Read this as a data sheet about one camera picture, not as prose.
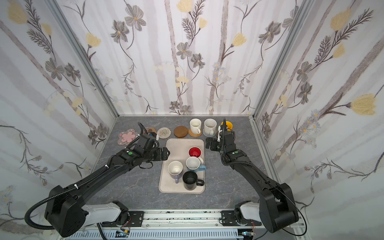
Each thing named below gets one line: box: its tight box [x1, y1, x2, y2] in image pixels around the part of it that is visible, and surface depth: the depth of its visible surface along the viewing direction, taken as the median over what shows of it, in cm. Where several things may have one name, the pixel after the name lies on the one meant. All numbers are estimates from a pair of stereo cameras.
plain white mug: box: [189, 118, 202, 135], surface depth 106 cm
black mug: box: [182, 171, 205, 191], surface depth 82 cm
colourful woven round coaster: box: [157, 127, 172, 139], surface depth 113 cm
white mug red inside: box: [188, 146, 204, 165], surface depth 95 cm
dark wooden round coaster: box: [173, 125, 189, 138], surface depth 113 cm
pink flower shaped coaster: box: [117, 128, 140, 146], surface depth 110 cm
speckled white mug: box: [204, 118, 217, 136], surface depth 106 cm
